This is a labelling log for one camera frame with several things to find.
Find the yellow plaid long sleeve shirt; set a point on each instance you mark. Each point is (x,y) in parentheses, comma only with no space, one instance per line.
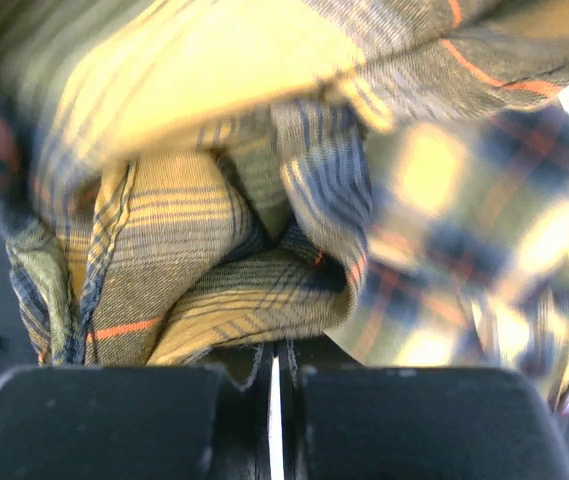
(177,176)

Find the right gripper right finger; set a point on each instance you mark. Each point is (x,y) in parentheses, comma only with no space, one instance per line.
(345,421)

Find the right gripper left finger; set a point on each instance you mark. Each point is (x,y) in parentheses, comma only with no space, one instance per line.
(205,420)

